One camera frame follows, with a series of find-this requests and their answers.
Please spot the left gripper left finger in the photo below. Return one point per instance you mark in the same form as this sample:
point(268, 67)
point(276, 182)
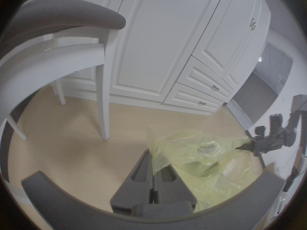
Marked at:
point(134, 193)

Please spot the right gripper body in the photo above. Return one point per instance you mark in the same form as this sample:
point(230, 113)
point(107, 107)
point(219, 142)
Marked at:
point(266, 144)

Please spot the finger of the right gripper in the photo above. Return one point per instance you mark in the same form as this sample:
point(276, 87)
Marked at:
point(247, 147)

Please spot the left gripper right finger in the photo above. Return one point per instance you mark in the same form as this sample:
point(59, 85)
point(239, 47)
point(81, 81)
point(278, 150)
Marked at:
point(177, 190)

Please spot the yellow plastic bag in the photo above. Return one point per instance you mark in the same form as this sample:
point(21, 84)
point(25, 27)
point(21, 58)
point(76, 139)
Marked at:
point(187, 147)

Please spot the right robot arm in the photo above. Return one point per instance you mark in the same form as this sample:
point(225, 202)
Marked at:
point(289, 135)

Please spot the white wardrobe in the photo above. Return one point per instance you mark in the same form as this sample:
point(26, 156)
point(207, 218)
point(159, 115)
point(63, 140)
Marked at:
point(156, 44)

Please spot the white chair with grey cushion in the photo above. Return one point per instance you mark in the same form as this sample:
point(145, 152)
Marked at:
point(60, 54)

